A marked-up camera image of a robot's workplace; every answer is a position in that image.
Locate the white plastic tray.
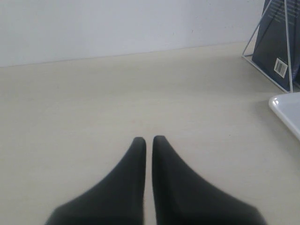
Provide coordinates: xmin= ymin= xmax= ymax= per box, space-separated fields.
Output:
xmin=269 ymin=92 xmax=300 ymax=140

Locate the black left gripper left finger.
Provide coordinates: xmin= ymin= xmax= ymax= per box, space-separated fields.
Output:
xmin=46 ymin=137 xmax=146 ymax=225

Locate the dark blue spine book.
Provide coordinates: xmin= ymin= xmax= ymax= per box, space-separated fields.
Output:
xmin=251 ymin=0 xmax=300 ymax=93

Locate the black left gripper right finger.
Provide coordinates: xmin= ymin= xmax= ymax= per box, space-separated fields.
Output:
xmin=152 ymin=135 xmax=267 ymax=225

